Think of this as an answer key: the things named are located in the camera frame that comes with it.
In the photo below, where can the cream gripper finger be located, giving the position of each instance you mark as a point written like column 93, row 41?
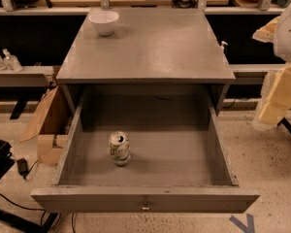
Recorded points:
column 278, row 102
column 265, row 34

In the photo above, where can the green white 7up can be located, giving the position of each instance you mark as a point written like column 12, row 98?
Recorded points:
column 119, row 147

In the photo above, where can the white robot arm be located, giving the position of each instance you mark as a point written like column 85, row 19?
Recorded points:
column 282, row 49

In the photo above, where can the grey open drawer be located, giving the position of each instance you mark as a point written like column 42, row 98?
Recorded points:
column 178, row 160

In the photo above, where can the metal drawer knob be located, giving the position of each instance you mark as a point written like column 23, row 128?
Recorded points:
column 145, row 207

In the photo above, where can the blue floor tape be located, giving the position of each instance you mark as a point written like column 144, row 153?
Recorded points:
column 248, row 227

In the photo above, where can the grey wooden cabinet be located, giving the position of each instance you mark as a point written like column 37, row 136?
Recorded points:
column 150, row 45

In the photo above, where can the white ceramic bowl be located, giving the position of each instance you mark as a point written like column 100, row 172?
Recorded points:
column 104, row 22

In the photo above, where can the brown cardboard box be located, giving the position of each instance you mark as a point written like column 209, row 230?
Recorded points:
column 48, row 126

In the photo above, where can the black power adapter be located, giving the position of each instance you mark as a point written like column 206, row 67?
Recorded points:
column 22, row 167

